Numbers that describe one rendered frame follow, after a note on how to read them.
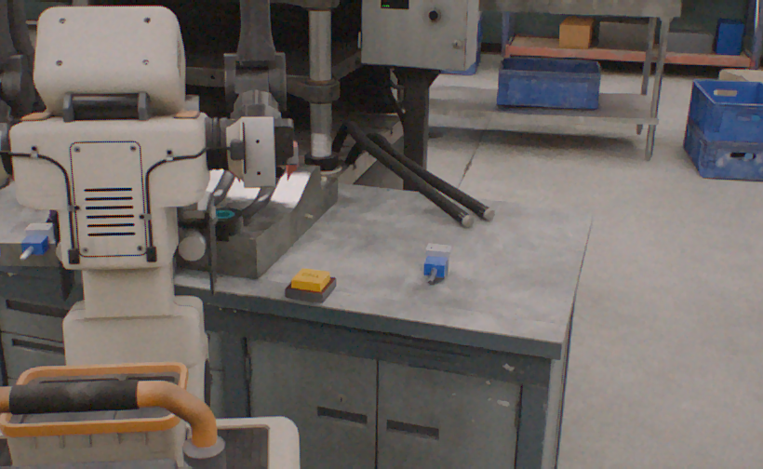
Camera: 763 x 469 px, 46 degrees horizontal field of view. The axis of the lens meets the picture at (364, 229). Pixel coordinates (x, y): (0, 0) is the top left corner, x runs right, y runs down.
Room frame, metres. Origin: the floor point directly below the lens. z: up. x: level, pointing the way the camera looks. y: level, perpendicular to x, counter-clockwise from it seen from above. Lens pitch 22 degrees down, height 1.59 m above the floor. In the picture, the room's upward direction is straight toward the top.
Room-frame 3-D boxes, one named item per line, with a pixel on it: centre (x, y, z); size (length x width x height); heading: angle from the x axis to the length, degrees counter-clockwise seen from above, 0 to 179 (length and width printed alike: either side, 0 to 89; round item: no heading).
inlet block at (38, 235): (1.70, 0.68, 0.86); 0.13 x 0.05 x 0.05; 0
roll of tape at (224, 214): (1.72, 0.29, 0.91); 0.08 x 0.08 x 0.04
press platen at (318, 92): (2.97, 0.55, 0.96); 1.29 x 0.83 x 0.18; 72
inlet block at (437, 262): (1.67, -0.14, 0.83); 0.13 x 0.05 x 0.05; 167
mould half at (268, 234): (1.95, 0.27, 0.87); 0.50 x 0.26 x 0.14; 162
